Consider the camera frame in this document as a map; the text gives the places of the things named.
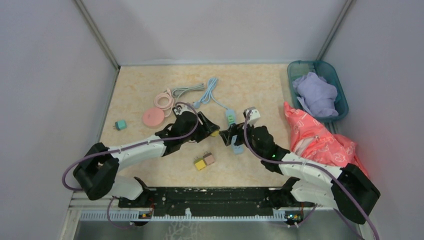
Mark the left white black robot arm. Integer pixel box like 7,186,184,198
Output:
72,111,220,207

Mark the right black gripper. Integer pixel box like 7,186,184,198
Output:
219,118,265,159

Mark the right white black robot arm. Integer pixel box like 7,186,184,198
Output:
219,123,381,225

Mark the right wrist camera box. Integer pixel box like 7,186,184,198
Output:
243,106,261,127

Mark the teal plastic basket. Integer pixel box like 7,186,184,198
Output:
287,60,349,123

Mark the pink brown charger plug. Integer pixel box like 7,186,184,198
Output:
203,152,216,166

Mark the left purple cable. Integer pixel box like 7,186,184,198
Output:
62,101,200,231

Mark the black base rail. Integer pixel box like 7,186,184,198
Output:
118,187,313,217

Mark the black power strip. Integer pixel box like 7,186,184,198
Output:
172,105,183,116

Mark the teal USB charger plug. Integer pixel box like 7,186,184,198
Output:
114,119,127,131

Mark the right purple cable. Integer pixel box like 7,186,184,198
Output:
242,109,381,240

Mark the purple cable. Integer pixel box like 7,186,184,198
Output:
242,109,381,240
62,101,200,231

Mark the red patterned plastic bag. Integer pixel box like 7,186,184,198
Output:
283,102,369,177

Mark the grey cord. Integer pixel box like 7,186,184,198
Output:
171,83,206,99

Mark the light blue power strip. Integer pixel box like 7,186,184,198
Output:
225,109,245,156

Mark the lavender cloth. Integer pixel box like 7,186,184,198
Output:
292,72,339,118

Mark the green USB charger plug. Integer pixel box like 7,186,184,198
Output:
225,109,236,126

